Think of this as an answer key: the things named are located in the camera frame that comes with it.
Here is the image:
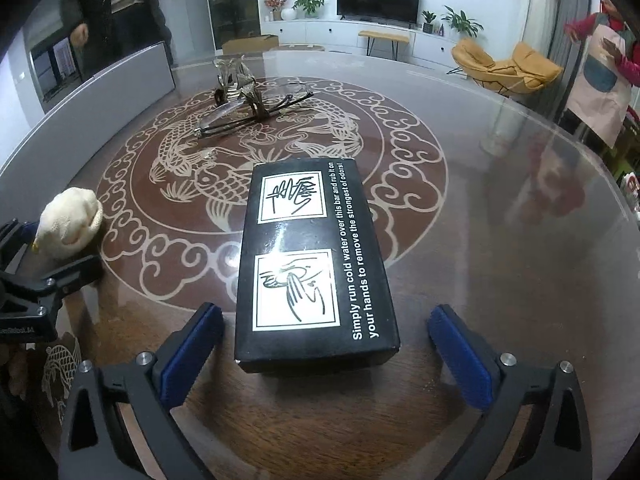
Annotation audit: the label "leafy green potted plant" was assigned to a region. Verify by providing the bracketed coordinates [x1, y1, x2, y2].
[292, 0, 328, 20]

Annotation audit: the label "brown patterned desktop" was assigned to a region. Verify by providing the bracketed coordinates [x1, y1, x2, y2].
[0, 42, 640, 480]

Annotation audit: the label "cardboard box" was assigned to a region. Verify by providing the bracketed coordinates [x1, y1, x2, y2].
[221, 34, 279, 55]

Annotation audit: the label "white standing air conditioner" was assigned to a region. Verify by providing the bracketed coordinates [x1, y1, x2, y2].
[517, 0, 561, 53]

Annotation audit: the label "clear glass ornament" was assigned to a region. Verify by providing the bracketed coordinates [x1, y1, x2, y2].
[212, 54, 258, 103]

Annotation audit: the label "white television cabinet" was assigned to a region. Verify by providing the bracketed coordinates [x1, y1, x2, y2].
[260, 19, 468, 68]

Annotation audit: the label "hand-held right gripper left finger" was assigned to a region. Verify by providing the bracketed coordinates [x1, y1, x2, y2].
[60, 302, 224, 480]

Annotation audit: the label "black television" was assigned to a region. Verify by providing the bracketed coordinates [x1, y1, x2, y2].
[336, 0, 421, 25]

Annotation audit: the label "black printed box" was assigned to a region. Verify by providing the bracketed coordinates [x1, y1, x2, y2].
[234, 156, 401, 375]

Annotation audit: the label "large-leaf potted plant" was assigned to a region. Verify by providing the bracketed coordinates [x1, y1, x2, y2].
[442, 6, 483, 38]

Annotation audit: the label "rimless glasses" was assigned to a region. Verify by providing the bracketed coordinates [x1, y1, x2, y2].
[194, 82, 316, 138]

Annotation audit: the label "wooden bench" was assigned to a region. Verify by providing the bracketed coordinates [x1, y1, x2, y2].
[358, 30, 411, 58]

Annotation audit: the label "grey curtain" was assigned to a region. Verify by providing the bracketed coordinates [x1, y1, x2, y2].
[547, 0, 601, 61]

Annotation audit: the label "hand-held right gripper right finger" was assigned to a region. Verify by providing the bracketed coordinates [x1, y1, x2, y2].
[427, 304, 593, 480]

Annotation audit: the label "grey curved panel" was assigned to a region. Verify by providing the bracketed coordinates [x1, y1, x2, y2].
[0, 41, 176, 191]

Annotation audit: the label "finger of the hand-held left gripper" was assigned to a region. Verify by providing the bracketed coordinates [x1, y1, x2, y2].
[0, 255, 103, 312]
[0, 217, 46, 273]

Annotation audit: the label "glass door cabinet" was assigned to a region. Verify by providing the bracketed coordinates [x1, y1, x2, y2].
[205, 0, 262, 51]

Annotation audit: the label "brown hair tie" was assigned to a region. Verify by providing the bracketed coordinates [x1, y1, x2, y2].
[245, 85, 271, 121]

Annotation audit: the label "yellow lounge chair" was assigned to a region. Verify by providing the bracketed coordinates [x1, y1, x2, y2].
[451, 37, 564, 96]

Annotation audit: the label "cream knitted pouch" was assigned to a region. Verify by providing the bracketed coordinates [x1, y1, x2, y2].
[32, 186, 104, 259]

